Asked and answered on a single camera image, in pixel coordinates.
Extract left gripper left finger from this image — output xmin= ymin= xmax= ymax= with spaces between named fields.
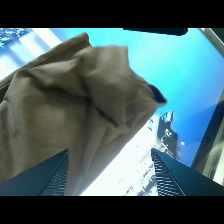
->
xmin=0 ymin=147 xmax=71 ymax=197

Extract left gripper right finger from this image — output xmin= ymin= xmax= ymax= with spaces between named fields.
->
xmin=150 ymin=147 xmax=224 ymax=197

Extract beige garment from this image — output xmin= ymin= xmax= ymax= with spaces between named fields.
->
xmin=0 ymin=31 xmax=168 ymax=197

